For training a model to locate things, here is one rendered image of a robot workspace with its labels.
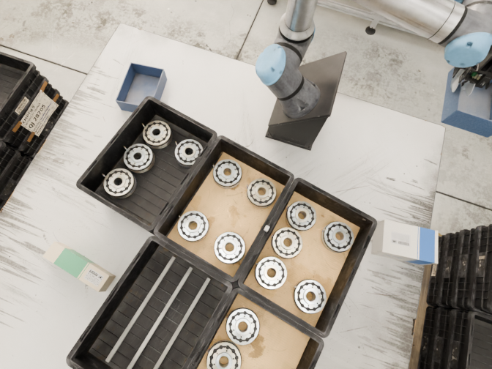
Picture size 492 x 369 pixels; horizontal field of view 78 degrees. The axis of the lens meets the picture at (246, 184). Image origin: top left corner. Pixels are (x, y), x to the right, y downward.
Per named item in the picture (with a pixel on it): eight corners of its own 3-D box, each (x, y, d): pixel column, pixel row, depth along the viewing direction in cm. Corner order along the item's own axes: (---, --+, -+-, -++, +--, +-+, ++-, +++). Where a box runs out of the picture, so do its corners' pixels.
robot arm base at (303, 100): (294, 86, 120) (280, 69, 114) (326, 83, 109) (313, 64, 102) (279, 118, 118) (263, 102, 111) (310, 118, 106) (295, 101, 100)
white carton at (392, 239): (423, 234, 119) (438, 230, 111) (422, 265, 115) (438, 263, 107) (373, 223, 120) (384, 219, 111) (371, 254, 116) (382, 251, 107)
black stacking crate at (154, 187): (156, 112, 119) (148, 95, 108) (220, 148, 115) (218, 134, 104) (91, 195, 107) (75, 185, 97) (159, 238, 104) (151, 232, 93)
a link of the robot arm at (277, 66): (269, 99, 110) (245, 75, 101) (283, 69, 113) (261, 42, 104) (294, 97, 101) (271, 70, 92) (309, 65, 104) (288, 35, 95)
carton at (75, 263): (52, 258, 111) (42, 256, 105) (63, 243, 112) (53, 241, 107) (105, 291, 108) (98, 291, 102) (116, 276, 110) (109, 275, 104)
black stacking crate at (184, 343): (159, 239, 104) (151, 234, 93) (233, 285, 100) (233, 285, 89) (84, 351, 92) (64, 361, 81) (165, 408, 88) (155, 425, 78)
